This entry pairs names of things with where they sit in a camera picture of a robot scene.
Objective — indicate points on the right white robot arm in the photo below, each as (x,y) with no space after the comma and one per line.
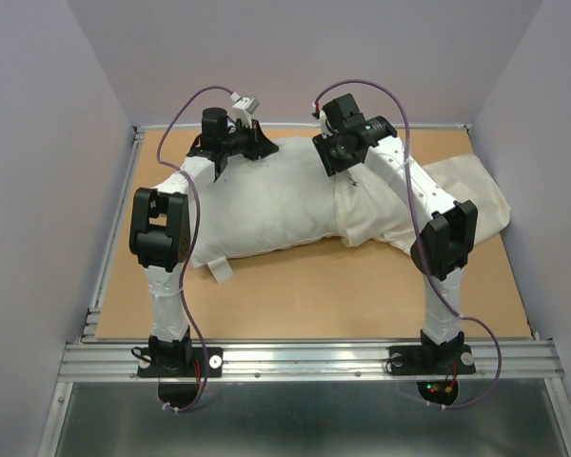
(444,230)

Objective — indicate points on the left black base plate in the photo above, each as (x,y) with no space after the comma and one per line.
(154,367)

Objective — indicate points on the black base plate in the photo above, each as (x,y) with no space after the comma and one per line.
(425,361)
(154,367)

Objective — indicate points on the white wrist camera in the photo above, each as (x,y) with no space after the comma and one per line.
(244,107)
(319,115)

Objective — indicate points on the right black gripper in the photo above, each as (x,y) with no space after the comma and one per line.
(323,147)

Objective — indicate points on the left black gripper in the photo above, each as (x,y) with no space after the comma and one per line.
(260,145)

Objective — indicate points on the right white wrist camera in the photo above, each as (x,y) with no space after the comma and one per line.
(319,115)

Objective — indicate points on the aluminium rail frame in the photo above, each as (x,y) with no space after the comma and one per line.
(305,334)

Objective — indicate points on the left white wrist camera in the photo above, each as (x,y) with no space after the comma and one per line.
(244,107)

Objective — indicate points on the white pillow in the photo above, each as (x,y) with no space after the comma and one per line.
(255,207)

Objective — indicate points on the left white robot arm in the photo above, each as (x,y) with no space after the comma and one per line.
(163,229)

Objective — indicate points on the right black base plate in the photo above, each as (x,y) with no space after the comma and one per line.
(425,361)

